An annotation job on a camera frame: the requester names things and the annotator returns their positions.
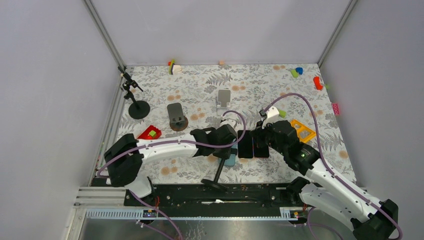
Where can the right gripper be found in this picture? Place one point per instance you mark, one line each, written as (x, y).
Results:
(258, 131)

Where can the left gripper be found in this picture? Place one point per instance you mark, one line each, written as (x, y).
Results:
(230, 142)

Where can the black tripod stand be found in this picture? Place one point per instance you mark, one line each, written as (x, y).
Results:
(139, 109)
(215, 182)

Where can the purple-edged black phone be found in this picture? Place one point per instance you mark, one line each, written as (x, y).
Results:
(260, 151)

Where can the teal phone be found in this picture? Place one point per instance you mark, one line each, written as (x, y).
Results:
(231, 161)

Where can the wooden-base grey phone stand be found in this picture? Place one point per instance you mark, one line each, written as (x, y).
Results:
(177, 120)

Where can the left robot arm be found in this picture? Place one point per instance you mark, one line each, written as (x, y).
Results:
(124, 159)

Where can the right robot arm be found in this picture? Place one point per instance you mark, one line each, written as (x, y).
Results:
(321, 186)

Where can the white phone stand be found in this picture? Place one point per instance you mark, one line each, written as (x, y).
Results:
(223, 101)

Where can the pink brick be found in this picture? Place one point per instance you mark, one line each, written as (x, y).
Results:
(336, 109)

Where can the green cylinder block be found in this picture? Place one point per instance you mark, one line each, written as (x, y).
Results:
(294, 73)

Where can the red arch block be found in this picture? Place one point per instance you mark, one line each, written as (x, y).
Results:
(317, 83)

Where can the blue heart block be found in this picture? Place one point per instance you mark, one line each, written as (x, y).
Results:
(299, 70)

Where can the red yellow toy truck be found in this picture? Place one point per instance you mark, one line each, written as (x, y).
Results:
(151, 133)

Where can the floral patterned mat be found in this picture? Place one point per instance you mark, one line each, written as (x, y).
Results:
(252, 87)

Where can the colourful block stack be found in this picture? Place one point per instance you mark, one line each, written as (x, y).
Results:
(173, 68)

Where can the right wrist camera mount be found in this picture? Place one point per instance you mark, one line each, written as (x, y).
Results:
(269, 116)

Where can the yellow triangle frame toy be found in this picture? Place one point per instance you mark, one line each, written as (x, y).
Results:
(304, 133)

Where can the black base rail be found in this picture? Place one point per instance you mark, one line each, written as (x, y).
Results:
(263, 201)

